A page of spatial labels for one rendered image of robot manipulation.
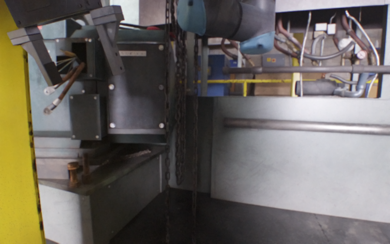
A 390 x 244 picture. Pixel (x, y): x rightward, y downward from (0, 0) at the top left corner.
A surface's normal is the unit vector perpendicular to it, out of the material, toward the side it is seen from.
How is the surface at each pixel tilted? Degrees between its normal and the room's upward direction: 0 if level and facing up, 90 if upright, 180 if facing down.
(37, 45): 83
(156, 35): 45
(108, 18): 113
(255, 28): 120
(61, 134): 135
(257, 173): 90
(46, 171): 90
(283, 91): 74
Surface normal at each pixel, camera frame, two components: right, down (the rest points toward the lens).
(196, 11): 0.35, 0.49
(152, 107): 0.04, 0.11
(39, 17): -0.08, 0.50
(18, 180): 0.95, 0.05
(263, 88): -0.33, -0.17
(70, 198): -0.30, 0.11
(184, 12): -0.90, 0.04
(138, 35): 0.04, -0.62
